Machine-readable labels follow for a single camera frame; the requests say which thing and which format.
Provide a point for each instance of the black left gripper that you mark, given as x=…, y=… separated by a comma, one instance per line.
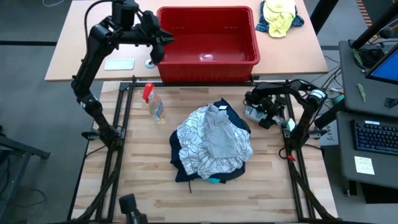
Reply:
x=150, y=26

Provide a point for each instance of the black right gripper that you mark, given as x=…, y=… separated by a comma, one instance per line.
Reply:
x=269, y=105

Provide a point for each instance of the plain grey garment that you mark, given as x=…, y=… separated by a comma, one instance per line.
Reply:
x=219, y=133

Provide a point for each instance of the grey white garment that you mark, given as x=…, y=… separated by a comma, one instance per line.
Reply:
x=192, y=146

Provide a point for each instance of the turquoise shorts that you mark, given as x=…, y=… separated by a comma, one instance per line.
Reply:
x=211, y=180

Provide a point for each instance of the dark blue patterned garment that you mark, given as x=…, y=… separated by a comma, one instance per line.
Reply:
x=180, y=168

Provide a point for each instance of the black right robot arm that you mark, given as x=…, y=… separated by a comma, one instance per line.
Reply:
x=304, y=102

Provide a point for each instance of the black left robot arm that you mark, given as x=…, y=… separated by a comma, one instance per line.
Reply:
x=93, y=68

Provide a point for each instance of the red plastic laundry bin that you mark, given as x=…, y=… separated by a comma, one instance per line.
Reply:
x=205, y=70

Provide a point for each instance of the slim clear spray bottle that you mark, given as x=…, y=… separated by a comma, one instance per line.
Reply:
x=253, y=114

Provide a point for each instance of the small white round object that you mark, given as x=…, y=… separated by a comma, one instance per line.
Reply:
x=149, y=65

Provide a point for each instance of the beige side table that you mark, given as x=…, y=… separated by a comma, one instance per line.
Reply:
x=280, y=53

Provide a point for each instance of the pale green phone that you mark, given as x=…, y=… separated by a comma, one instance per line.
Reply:
x=119, y=64

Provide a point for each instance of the grey labelled plate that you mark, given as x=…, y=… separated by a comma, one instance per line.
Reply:
x=330, y=137

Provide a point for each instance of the grey computer desk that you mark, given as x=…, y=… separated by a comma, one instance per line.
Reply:
x=351, y=93

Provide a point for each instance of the yellow garment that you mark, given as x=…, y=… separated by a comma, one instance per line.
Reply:
x=280, y=18

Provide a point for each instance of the yellow and blue cloth pile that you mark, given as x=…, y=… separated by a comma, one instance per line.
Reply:
x=298, y=21

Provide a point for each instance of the pale yellow paper note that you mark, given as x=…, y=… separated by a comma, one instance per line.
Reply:
x=364, y=165

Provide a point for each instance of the black backlit keyboard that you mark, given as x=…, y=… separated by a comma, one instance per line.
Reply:
x=377, y=138

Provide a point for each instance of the monitor with blue screen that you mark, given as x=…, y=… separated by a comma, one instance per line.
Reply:
x=387, y=68

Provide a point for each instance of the black cylindrical object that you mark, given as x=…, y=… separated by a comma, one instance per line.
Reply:
x=130, y=207

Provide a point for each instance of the black metal stand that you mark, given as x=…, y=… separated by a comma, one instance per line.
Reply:
x=18, y=152

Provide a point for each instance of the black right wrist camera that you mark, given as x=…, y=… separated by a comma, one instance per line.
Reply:
x=266, y=124

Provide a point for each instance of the black aluminium table frame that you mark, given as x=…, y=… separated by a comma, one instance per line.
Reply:
x=199, y=84

